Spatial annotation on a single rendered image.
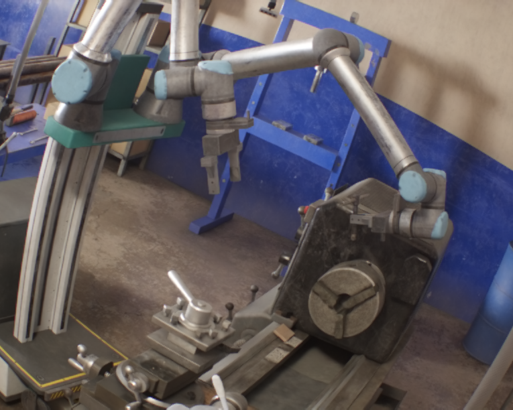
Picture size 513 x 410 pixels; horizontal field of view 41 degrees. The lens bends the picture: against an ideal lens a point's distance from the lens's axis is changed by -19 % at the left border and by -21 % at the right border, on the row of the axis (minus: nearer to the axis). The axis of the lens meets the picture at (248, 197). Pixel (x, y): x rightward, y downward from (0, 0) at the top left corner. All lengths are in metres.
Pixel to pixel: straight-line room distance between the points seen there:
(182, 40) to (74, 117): 0.42
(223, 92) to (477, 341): 3.79
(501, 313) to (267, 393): 3.12
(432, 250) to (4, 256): 1.64
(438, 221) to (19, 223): 1.57
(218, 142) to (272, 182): 4.20
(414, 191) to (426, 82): 3.74
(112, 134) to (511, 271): 3.51
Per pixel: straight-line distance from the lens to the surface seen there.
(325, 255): 2.83
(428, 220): 2.44
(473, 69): 5.95
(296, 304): 2.91
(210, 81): 2.21
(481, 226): 6.07
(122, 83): 2.82
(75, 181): 2.99
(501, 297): 5.48
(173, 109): 2.86
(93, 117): 2.50
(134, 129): 2.72
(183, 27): 2.36
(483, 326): 5.59
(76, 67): 2.26
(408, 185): 2.31
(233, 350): 2.10
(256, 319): 3.02
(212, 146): 2.22
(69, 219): 3.07
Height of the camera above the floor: 2.05
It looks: 17 degrees down
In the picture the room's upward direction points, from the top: 21 degrees clockwise
